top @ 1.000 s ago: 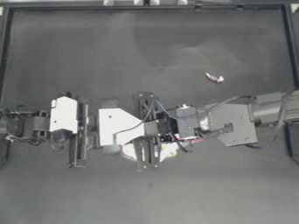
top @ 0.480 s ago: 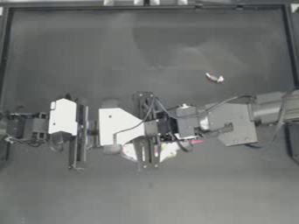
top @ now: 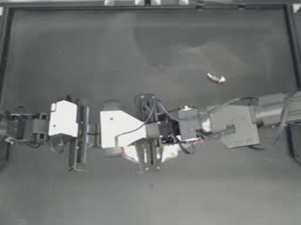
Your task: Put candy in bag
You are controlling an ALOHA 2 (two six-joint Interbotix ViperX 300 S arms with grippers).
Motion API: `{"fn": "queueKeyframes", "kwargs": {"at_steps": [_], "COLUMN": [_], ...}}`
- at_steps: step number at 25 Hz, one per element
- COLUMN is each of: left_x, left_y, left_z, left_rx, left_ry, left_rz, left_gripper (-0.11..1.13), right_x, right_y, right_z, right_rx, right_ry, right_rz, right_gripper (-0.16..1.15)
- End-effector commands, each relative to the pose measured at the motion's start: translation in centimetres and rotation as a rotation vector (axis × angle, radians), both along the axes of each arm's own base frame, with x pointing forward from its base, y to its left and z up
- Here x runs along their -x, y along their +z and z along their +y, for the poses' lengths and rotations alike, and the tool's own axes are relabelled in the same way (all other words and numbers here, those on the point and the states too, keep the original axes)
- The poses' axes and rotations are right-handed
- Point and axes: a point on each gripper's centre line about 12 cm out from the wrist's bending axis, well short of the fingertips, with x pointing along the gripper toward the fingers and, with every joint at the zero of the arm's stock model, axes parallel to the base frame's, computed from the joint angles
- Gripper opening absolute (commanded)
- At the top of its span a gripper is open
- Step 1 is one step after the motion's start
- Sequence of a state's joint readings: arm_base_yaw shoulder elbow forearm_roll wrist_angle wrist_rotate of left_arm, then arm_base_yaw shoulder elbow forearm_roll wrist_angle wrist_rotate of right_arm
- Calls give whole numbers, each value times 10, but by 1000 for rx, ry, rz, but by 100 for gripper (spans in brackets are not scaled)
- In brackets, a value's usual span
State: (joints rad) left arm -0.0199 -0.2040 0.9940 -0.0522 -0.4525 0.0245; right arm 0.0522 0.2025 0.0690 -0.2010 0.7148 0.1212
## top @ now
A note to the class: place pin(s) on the clear bag with pink zip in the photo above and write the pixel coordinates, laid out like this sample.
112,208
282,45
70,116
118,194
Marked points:
172,152

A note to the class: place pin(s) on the candy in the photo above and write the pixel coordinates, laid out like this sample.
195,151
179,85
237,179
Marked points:
216,78

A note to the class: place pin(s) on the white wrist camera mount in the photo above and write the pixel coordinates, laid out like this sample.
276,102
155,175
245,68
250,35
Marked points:
64,118
118,129

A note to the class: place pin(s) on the black table frame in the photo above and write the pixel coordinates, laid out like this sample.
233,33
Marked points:
118,6

